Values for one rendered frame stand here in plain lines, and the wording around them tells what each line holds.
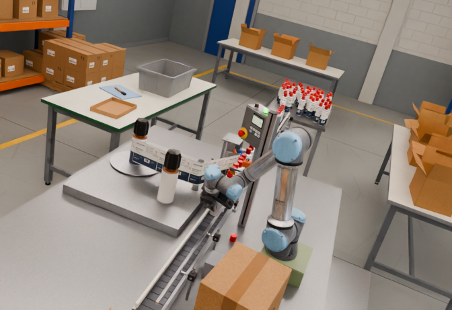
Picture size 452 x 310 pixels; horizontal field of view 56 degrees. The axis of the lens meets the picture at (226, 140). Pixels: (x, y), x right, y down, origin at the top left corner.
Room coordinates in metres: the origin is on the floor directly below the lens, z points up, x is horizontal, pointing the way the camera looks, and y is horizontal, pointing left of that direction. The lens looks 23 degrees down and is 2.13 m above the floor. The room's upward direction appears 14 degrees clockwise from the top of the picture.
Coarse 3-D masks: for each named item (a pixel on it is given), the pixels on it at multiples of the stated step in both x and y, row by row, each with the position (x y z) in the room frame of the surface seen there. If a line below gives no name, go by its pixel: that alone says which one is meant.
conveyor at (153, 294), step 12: (204, 228) 1.80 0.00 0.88; (192, 240) 1.68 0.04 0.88; (204, 240) 1.71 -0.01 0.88; (180, 252) 1.58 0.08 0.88; (180, 264) 1.50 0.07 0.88; (168, 276) 1.40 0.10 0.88; (180, 276) 1.42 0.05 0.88; (156, 288) 1.32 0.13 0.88; (144, 300) 1.25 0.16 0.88; (156, 300) 1.26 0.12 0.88
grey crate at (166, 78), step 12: (168, 60) 4.46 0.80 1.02; (144, 72) 3.92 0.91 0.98; (156, 72) 4.30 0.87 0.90; (168, 72) 4.45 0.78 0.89; (180, 72) 4.41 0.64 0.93; (192, 72) 4.28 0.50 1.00; (144, 84) 3.93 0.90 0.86; (156, 84) 3.89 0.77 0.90; (168, 84) 3.86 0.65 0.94; (180, 84) 4.09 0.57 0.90; (168, 96) 3.87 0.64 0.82
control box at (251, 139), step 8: (248, 104) 2.10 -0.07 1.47; (248, 112) 2.08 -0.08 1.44; (256, 112) 2.04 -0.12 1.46; (248, 120) 2.07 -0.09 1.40; (264, 120) 1.99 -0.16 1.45; (248, 128) 2.06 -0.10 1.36; (256, 128) 2.01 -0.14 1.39; (248, 136) 2.05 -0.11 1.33; (272, 136) 2.03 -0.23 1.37; (256, 144) 1.99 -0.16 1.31
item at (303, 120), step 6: (276, 96) 4.57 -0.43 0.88; (270, 102) 4.27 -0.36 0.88; (276, 102) 4.34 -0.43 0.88; (270, 108) 4.08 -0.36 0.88; (276, 108) 4.12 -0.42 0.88; (294, 108) 4.27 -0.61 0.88; (294, 114) 4.06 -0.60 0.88; (330, 114) 4.20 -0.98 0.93; (294, 120) 3.91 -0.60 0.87; (300, 120) 3.92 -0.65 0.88; (306, 120) 3.96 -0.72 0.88; (312, 120) 4.01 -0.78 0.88; (312, 126) 3.87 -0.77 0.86; (318, 126) 3.86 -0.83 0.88; (324, 126) 3.91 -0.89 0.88; (318, 132) 3.88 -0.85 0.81; (318, 138) 3.88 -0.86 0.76; (312, 150) 3.88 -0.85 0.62; (312, 156) 3.88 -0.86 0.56; (306, 168) 3.88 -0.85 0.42; (306, 174) 3.88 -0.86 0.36
